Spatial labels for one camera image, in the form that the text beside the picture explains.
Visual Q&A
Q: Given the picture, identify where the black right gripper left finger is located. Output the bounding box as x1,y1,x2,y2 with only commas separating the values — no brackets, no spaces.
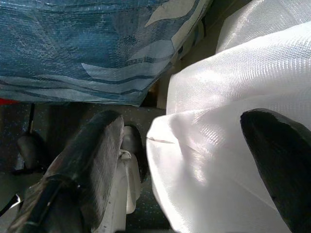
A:
14,109,125,233

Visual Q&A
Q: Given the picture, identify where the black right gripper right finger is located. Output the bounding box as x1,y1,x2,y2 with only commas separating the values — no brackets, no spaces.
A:
240,108,311,233

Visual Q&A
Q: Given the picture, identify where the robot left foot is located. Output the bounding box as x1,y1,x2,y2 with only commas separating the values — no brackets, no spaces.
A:
16,135,49,171

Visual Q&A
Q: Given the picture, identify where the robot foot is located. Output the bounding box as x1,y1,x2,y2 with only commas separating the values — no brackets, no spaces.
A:
106,125,149,233
16,135,49,171

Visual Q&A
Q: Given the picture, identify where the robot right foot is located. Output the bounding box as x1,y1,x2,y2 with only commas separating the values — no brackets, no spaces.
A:
106,125,149,233

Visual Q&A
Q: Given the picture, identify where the white bubble wrap sheet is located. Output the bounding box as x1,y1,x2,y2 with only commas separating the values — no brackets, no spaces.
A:
145,0,311,233

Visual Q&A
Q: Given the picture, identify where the blue patterned plastic wrap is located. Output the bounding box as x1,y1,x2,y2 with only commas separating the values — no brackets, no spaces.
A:
0,0,214,108

